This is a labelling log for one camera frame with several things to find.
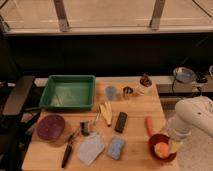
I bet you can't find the metal bowl in background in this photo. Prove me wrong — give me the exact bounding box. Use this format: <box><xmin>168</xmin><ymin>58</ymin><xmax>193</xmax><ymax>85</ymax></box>
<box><xmin>173</xmin><ymin>67</ymin><xmax>196</xmax><ymax>84</ymax></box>

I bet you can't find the red bowl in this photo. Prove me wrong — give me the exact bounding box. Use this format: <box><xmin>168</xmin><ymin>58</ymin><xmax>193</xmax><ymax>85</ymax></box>
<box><xmin>148</xmin><ymin>134</ymin><xmax>176</xmax><ymax>163</ymax></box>

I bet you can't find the small metal cup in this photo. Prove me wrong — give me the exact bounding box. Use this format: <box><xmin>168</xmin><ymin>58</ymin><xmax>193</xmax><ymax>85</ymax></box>
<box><xmin>123</xmin><ymin>86</ymin><xmax>134</xmax><ymax>99</ymax></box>

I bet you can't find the small white plastic fork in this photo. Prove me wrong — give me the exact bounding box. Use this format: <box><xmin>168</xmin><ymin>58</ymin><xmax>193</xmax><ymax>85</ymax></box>
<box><xmin>93</xmin><ymin>113</ymin><xmax>100</xmax><ymax>125</ymax></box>

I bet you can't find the black office chair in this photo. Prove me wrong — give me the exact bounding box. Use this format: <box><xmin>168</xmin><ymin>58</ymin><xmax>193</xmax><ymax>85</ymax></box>
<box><xmin>0</xmin><ymin>76</ymin><xmax>41</xmax><ymax>171</ymax></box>

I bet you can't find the translucent blue plastic cup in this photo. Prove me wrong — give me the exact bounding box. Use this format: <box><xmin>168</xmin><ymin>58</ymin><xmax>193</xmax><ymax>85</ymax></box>
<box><xmin>105</xmin><ymin>86</ymin><xmax>117</xmax><ymax>101</ymax></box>

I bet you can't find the wooden cutting board table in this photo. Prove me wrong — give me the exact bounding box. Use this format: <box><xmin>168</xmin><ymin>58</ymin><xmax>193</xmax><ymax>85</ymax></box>
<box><xmin>22</xmin><ymin>78</ymin><xmax>179</xmax><ymax>171</ymax></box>

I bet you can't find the orange fruit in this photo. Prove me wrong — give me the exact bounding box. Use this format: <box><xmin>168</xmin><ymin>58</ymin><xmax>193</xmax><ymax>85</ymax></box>
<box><xmin>154</xmin><ymin>142</ymin><xmax>169</xmax><ymax>158</ymax></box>

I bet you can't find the yellow banana peel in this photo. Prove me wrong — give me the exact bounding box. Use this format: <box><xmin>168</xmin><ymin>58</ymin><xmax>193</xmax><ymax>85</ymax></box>
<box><xmin>99</xmin><ymin>102</ymin><xmax>113</xmax><ymax>126</ymax></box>

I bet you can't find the black rectangular remote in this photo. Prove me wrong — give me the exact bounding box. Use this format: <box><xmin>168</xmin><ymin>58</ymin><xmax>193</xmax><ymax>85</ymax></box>
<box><xmin>115</xmin><ymin>112</ymin><xmax>127</xmax><ymax>133</ymax></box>

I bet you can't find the blue sponge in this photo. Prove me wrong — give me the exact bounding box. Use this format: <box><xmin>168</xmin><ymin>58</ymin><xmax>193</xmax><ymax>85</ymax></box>
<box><xmin>107</xmin><ymin>136</ymin><xmax>125</xmax><ymax>160</ymax></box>

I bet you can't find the black handled knife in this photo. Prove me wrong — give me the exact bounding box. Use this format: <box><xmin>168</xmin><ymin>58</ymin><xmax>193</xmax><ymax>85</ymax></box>
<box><xmin>61</xmin><ymin>128</ymin><xmax>80</xmax><ymax>168</ymax></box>

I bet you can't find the light blue folded cloth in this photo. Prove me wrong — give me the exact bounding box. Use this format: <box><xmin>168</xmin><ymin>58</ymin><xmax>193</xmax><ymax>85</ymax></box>
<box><xmin>77</xmin><ymin>133</ymin><xmax>105</xmax><ymax>166</ymax></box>

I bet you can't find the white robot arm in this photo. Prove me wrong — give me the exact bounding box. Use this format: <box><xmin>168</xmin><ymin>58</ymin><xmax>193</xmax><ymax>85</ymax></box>
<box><xmin>165</xmin><ymin>96</ymin><xmax>213</xmax><ymax>154</ymax></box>

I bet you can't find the small black metal clip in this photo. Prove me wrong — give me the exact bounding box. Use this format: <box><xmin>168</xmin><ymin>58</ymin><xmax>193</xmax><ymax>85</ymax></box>
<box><xmin>80</xmin><ymin>121</ymin><xmax>90</xmax><ymax>136</ymax></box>

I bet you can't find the orange carrot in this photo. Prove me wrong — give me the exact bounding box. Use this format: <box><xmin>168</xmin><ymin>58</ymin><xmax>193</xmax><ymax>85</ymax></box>
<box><xmin>145</xmin><ymin>116</ymin><xmax>155</xmax><ymax>137</ymax></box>

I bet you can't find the green plastic tray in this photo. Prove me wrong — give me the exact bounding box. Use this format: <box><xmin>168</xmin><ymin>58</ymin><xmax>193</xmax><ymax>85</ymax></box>
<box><xmin>39</xmin><ymin>75</ymin><xmax>95</xmax><ymax>111</ymax></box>

